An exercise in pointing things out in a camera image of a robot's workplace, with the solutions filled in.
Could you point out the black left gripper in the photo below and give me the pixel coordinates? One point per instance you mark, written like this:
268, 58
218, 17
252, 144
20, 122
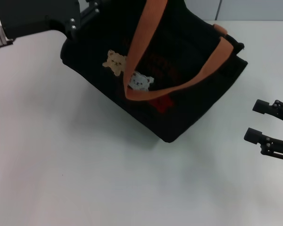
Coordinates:
37, 16

